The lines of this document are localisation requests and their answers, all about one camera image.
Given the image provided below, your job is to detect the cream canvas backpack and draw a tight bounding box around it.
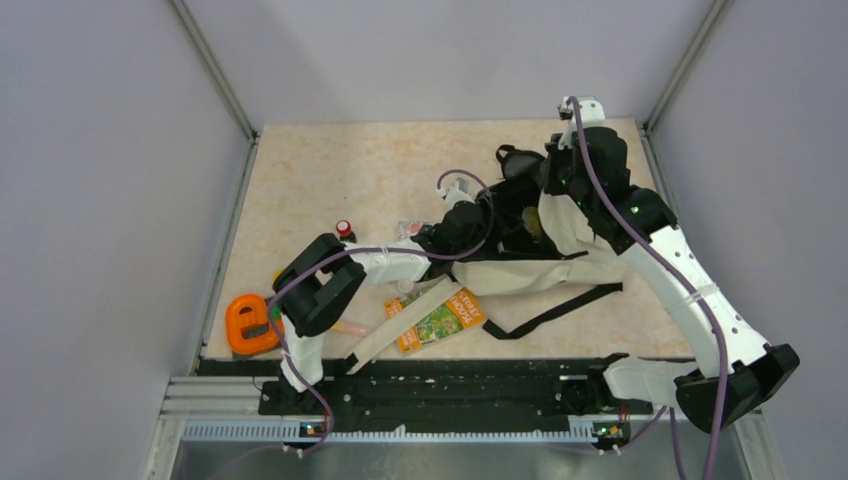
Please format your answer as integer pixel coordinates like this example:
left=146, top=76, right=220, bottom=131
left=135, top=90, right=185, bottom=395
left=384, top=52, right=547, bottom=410
left=344, top=144, right=631, bottom=376

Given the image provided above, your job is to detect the black Moon and Sixpence book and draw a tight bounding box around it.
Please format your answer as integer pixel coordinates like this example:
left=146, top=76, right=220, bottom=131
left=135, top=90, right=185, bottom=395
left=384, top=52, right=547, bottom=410
left=521, top=207, right=544, bottom=242

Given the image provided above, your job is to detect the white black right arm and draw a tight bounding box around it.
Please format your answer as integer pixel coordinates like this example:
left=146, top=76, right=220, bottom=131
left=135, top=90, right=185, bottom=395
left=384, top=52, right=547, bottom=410
left=542, top=126, right=800, bottom=433

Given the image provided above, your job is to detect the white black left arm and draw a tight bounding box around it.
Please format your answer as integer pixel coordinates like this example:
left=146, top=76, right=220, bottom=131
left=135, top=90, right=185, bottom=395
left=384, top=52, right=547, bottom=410
left=269, top=200, right=495, bottom=414

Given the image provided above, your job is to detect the Little Women floral book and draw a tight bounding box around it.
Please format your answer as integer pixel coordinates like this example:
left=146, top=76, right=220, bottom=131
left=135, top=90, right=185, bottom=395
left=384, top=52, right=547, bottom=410
left=397, top=220, right=429, bottom=240

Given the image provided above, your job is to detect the orange green storey treehouse book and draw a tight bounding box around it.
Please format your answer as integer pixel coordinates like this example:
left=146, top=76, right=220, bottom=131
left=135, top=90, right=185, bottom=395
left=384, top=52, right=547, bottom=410
left=396, top=288, right=486, bottom=355

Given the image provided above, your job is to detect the small round clear cap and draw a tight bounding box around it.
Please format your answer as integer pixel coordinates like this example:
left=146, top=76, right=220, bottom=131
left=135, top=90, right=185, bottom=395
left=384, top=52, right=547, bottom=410
left=395, top=281, right=416, bottom=296

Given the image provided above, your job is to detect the yellow pink highlighter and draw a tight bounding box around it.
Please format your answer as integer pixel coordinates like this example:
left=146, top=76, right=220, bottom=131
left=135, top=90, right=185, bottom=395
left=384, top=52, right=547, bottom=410
left=331, top=321, right=369, bottom=337

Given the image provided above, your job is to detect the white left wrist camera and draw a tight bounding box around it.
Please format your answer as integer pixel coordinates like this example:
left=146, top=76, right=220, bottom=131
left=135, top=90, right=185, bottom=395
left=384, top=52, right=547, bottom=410
left=437, top=184, right=474, bottom=208

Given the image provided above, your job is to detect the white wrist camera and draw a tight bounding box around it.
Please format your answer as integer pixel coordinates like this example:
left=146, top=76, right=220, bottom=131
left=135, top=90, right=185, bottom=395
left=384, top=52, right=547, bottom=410
left=558, top=96, right=606, bottom=130
left=437, top=184, right=474, bottom=208

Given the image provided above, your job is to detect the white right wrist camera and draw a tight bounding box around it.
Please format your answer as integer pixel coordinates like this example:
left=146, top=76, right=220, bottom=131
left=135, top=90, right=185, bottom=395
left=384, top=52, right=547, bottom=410
left=558, top=96, right=606, bottom=130

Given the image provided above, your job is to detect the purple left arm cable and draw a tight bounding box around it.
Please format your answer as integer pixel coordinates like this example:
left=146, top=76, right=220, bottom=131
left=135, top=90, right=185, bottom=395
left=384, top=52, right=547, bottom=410
left=268, top=168, right=495, bottom=452

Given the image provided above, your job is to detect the aluminium frame rail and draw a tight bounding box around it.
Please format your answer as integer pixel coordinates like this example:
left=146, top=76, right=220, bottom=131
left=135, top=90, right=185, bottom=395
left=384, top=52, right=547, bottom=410
left=166, top=0, right=258, bottom=142

